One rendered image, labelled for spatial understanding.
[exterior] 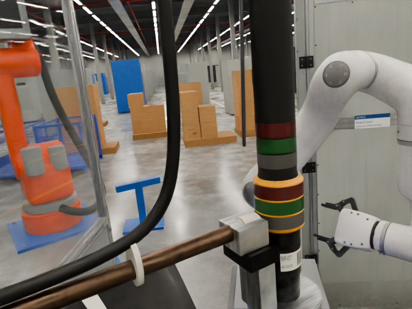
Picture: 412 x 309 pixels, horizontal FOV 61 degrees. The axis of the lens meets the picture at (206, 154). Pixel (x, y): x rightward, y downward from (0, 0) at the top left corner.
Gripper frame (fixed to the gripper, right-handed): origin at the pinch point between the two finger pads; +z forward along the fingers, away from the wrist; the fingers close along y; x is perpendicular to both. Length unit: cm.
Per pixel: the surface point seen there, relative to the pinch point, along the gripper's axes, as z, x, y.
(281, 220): -31, 73, -5
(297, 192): -32, 73, -2
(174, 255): -28, 80, -9
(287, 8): -32, 80, 10
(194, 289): 142, -114, -71
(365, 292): 34, -157, -30
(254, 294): -30, 71, -11
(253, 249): -31, 74, -7
